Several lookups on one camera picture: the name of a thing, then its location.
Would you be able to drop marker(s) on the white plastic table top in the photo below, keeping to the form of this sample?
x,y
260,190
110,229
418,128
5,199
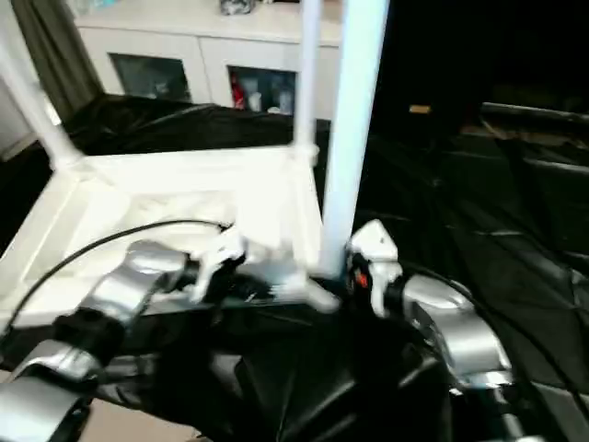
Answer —
x,y
161,184

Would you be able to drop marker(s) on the white plastic table leg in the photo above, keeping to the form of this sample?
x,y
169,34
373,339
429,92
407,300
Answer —
x,y
309,69
359,115
32,106

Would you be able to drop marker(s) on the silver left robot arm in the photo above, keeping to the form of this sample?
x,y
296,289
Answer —
x,y
147,267

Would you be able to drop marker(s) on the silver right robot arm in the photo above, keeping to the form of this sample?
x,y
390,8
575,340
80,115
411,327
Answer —
x,y
469,331

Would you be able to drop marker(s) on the black plastic mat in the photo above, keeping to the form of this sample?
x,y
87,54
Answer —
x,y
483,230

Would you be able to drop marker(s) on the yellow label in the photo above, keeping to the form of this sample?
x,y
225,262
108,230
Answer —
x,y
419,109

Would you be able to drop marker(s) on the white blue carton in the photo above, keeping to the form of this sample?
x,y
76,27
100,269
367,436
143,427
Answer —
x,y
285,99

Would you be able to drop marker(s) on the red box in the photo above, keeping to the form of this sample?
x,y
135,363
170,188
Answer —
x,y
237,89

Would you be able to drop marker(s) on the white glass-door cabinet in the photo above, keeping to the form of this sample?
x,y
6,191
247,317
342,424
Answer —
x,y
175,32

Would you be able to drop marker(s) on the large black box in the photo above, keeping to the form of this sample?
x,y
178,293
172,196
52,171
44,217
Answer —
x,y
497,50

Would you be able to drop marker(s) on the grey-brown curtain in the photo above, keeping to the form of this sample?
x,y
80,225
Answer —
x,y
55,55

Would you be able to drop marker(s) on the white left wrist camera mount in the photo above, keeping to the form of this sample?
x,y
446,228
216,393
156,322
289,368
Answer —
x,y
221,253

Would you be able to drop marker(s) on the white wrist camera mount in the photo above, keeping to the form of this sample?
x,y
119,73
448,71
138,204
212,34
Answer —
x,y
377,244
221,253

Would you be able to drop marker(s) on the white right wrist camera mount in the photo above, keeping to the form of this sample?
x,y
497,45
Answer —
x,y
377,244

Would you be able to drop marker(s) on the dark horizontal metal rail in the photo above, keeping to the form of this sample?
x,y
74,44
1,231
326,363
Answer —
x,y
534,114

